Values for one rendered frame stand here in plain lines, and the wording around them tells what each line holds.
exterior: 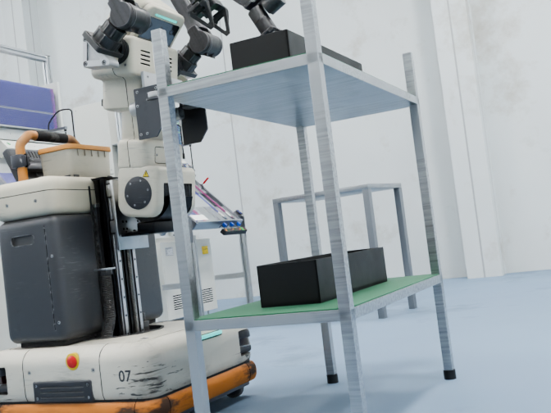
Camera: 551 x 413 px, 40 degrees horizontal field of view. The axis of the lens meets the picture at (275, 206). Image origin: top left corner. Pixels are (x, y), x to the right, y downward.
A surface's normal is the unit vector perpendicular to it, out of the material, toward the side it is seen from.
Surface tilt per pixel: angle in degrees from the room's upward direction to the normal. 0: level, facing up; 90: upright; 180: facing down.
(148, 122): 90
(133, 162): 90
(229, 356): 90
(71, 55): 90
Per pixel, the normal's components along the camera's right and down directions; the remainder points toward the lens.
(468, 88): -0.42, 0.00
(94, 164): 0.89, -0.09
